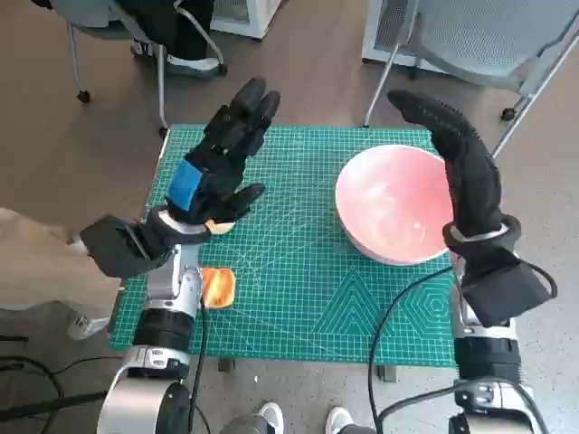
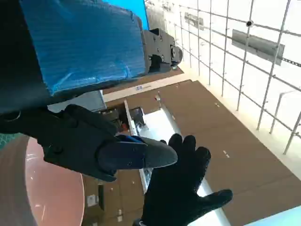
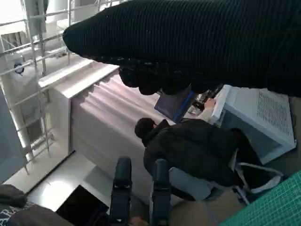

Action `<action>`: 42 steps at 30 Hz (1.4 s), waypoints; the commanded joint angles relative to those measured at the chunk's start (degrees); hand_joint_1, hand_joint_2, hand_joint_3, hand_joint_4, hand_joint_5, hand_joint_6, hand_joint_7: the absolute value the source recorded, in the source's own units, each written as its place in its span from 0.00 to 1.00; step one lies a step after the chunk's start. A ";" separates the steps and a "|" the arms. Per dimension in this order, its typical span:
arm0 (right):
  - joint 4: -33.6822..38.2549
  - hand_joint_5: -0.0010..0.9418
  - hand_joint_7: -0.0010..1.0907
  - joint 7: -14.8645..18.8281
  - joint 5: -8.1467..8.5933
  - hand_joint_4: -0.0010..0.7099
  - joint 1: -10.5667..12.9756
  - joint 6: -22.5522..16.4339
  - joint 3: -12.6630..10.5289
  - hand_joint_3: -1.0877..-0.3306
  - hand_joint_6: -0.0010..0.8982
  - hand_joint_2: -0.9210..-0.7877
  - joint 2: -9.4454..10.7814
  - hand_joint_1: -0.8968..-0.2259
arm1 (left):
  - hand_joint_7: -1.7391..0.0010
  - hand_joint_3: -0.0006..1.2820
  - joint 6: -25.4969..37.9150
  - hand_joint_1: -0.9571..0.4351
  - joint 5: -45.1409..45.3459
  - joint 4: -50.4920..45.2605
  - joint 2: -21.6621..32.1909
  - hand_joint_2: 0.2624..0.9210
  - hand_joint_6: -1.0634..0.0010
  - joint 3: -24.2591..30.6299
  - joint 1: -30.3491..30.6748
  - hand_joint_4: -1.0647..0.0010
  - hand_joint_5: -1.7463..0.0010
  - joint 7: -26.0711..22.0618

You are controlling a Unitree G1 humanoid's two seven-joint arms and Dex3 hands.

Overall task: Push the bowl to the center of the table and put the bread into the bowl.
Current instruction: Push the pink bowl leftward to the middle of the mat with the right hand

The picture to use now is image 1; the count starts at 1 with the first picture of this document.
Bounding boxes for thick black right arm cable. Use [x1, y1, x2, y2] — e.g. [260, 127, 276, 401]
[377, 383, 459, 421]

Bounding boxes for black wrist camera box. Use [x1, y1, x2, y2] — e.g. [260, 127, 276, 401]
[460, 250, 551, 329]
[79, 214, 171, 279]

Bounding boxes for grey mesh chair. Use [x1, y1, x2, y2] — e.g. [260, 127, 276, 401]
[363, 0, 579, 159]

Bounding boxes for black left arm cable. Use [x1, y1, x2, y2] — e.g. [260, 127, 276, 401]
[187, 302, 209, 434]

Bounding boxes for round pale bread bun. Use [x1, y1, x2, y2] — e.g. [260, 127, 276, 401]
[205, 219, 236, 236]

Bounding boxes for green cutting mat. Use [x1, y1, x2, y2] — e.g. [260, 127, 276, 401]
[109, 125, 458, 367]

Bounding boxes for long black stand bar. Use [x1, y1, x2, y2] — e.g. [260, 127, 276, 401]
[0, 392, 109, 420]

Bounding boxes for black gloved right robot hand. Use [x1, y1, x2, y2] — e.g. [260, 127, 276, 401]
[387, 90, 503, 239]

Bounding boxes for pink bowl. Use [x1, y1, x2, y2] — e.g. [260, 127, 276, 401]
[335, 144, 456, 267]

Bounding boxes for white mesh cabinet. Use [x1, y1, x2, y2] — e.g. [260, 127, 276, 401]
[361, 0, 447, 73]
[210, 0, 290, 41]

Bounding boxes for white shoe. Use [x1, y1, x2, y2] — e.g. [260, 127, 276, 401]
[326, 406, 350, 434]
[258, 401, 285, 434]

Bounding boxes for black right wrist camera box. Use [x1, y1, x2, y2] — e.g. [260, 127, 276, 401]
[460, 250, 551, 329]

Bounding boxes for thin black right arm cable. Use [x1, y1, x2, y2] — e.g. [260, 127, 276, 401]
[367, 264, 456, 434]

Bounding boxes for standing person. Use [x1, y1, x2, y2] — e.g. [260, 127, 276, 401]
[0, 206, 126, 341]

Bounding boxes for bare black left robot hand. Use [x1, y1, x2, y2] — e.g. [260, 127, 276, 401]
[164, 77, 281, 226]

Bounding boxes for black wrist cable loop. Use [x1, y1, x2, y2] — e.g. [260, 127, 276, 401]
[519, 260, 559, 300]

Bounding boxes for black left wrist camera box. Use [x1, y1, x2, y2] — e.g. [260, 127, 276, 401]
[79, 214, 171, 279]

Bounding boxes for orange striped bread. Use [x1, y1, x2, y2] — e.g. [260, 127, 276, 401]
[201, 266, 237, 309]

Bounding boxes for grey chair with casters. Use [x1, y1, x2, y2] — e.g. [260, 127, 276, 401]
[65, 0, 229, 137]

